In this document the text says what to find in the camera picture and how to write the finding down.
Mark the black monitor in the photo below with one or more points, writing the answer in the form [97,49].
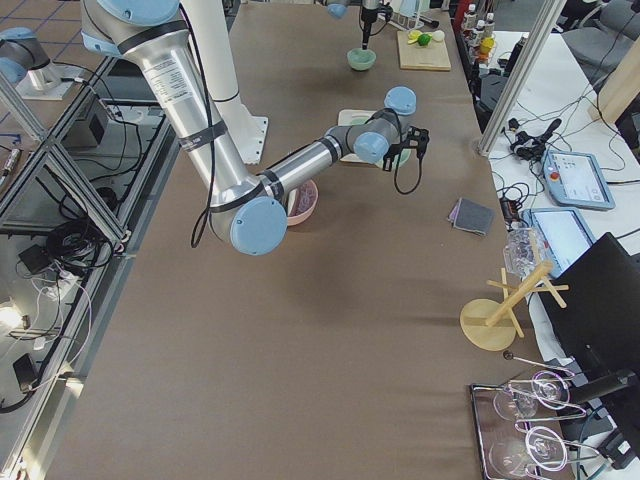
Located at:
[599,326]

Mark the white camera pole base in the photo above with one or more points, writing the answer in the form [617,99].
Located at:
[211,35]

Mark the green bowl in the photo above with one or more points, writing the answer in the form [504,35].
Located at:
[361,59]
[358,120]
[402,157]

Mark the cream serving tray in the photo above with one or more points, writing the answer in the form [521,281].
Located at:
[344,117]

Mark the upper wine glass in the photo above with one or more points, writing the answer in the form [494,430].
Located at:
[521,398]

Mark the pink bowl with ice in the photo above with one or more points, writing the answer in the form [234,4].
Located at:
[301,203]

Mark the green bowl on tray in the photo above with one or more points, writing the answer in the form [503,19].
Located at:
[358,120]

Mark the bamboo cutting board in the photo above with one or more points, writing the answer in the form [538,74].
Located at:
[433,57]

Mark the aluminium frame post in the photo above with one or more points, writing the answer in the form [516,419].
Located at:
[542,27]

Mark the green lime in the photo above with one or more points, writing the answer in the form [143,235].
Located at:
[424,39]

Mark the grey folded cloth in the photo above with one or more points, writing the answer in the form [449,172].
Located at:
[467,215]

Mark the far teach pendant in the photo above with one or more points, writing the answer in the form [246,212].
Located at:
[575,179]

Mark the white garlic bulb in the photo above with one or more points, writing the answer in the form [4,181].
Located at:
[438,36]

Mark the near teach pendant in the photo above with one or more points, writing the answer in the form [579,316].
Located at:
[565,232]

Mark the clear glass cup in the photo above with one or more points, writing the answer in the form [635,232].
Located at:
[524,250]

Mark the light blue cup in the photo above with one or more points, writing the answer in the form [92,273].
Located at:
[413,8]

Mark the wooden cup tree stand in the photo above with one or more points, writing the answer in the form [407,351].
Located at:
[493,326]

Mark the lower wine glass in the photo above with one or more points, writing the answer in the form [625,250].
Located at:
[535,455]

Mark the teach pendant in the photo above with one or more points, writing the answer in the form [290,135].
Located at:
[575,179]
[565,232]

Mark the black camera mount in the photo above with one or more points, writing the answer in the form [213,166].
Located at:
[417,139]
[385,11]

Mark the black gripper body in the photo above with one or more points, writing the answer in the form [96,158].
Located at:
[368,22]
[389,162]

